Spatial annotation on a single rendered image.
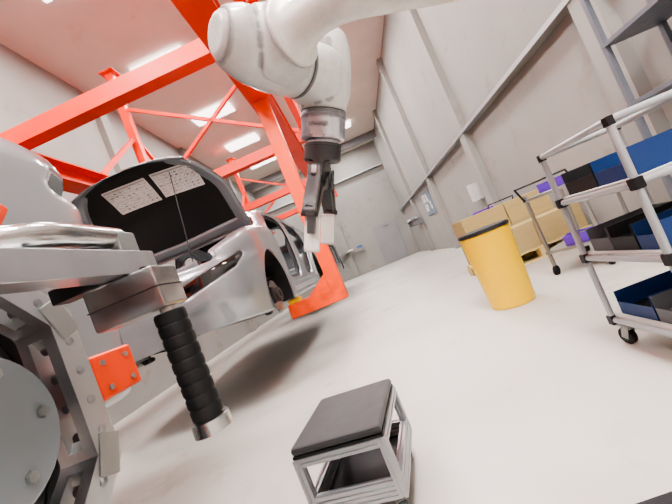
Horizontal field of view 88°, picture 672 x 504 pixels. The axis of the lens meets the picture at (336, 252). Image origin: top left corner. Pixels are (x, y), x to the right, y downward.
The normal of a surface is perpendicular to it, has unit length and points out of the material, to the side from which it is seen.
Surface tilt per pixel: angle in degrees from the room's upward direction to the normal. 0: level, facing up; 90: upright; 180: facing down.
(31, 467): 90
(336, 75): 119
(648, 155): 90
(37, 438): 90
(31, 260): 90
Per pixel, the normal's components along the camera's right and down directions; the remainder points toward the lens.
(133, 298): -0.08, -0.01
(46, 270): 0.92, -0.38
